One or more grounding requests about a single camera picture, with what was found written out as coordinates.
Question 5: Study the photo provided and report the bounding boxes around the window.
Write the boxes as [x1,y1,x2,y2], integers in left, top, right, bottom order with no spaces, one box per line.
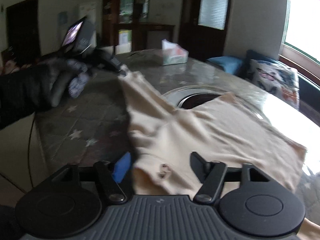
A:
[285,0,319,61]

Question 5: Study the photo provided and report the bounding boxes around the round table heater insert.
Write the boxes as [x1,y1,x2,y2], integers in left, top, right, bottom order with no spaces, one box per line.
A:
[163,85,270,123]

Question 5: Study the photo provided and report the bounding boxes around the black gloved left hand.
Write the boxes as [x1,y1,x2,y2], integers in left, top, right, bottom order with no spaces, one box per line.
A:
[1,58,88,129]

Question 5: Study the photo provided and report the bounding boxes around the butterfly print pillow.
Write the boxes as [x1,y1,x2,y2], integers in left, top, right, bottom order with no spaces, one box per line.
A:
[248,59,300,110]

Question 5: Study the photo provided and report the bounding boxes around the cream knit garment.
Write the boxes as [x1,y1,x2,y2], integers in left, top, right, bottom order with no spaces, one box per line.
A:
[119,72,306,197]

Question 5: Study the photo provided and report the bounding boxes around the dark wooden door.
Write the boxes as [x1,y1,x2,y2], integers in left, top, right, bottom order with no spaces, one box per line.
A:
[178,0,231,61]

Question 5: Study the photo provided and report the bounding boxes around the dark wooden cabinet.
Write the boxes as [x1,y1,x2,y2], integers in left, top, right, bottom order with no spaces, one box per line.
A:
[101,0,175,54]

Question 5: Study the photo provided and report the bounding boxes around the blue sofa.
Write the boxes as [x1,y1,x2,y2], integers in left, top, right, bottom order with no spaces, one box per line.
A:
[206,50,319,125]

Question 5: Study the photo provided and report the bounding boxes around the grey quilted star tablecloth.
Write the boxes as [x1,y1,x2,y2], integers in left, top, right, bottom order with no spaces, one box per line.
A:
[36,51,319,223]

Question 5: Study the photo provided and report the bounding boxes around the tissue box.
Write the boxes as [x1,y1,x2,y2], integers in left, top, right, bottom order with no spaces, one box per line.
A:
[162,40,189,66]

